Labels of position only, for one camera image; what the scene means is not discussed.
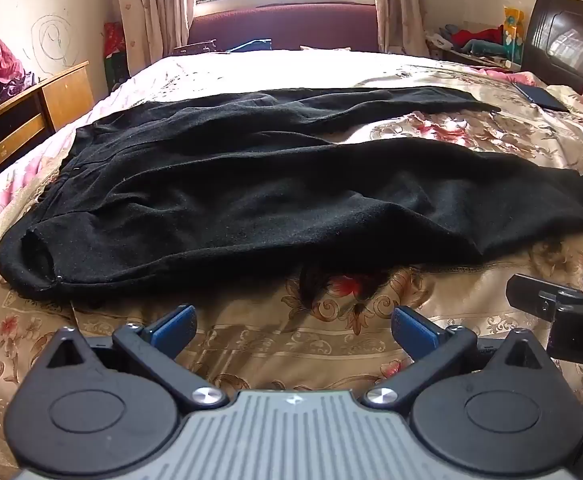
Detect blue cloth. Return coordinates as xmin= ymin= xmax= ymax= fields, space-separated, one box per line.
xmin=225 ymin=38 xmax=273 ymax=54

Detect wooden tv cabinet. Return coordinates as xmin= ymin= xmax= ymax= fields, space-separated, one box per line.
xmin=0 ymin=60 xmax=95 ymax=196

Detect yellow printed bag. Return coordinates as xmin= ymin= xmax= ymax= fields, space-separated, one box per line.
xmin=502 ymin=6 xmax=525 ymax=63

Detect dark patterned bag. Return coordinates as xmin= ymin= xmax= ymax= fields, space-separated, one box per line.
xmin=172 ymin=38 xmax=219 ymax=56

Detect black pants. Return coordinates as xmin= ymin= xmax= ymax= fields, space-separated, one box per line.
xmin=0 ymin=86 xmax=583 ymax=302

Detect black notebook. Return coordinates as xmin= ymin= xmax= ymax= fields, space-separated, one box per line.
xmin=514 ymin=83 xmax=571 ymax=113

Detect dark wooden headboard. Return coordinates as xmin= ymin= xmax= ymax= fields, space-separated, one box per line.
xmin=520 ymin=0 xmax=583 ymax=95

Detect red and green bag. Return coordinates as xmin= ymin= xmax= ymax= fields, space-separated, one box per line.
xmin=102 ymin=21 xmax=132 ymax=93

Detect purple cloth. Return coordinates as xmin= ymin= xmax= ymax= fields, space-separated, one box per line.
xmin=0 ymin=71 xmax=39 ymax=103

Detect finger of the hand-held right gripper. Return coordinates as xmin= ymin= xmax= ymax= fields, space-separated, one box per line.
xmin=505 ymin=273 xmax=565 ymax=322

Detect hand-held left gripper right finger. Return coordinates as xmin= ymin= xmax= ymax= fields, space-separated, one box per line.
xmin=361 ymin=305 xmax=548 ymax=411

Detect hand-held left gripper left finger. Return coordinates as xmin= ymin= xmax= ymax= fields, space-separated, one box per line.
xmin=44 ymin=304 xmax=229 ymax=412

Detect beige floral bedspread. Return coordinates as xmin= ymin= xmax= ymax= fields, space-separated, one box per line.
xmin=0 ymin=50 xmax=583 ymax=480

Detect maroon sofa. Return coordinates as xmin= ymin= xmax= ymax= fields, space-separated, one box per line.
xmin=188 ymin=2 xmax=379 ymax=54

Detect beige curtain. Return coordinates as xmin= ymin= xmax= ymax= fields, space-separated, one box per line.
xmin=373 ymin=0 xmax=429 ymax=57
xmin=112 ymin=0 xmax=197 ymax=63

